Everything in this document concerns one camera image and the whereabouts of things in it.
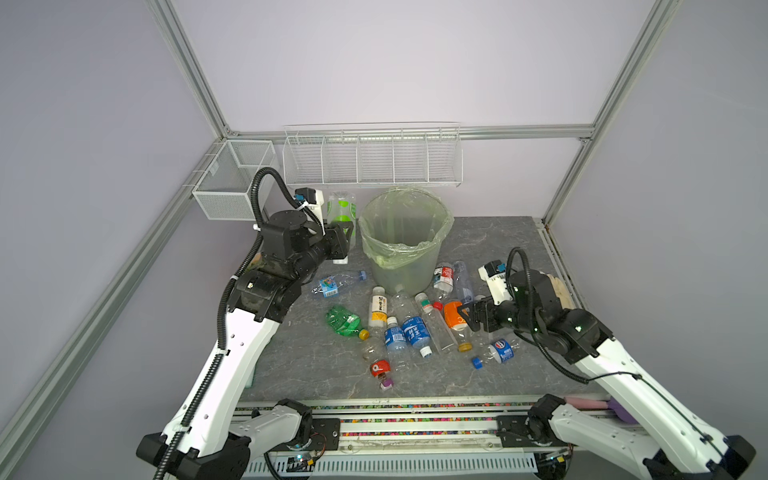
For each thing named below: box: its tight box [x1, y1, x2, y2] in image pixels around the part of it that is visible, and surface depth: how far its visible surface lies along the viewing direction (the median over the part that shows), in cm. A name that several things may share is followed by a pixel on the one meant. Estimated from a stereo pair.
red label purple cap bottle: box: [370, 359, 394, 390], surface depth 82 cm
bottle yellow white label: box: [368, 285, 388, 339], surface depth 92 cm
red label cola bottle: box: [433, 262, 455, 300], surface depth 101 cm
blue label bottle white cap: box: [402, 316, 433, 358], surface depth 88 cm
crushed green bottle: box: [325, 305, 370, 341], surface depth 93 cm
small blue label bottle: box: [384, 316, 411, 371], surface depth 86 cm
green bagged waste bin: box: [358, 186, 454, 296], surface depth 93 cm
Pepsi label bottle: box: [471, 339, 520, 370], surface depth 84 cm
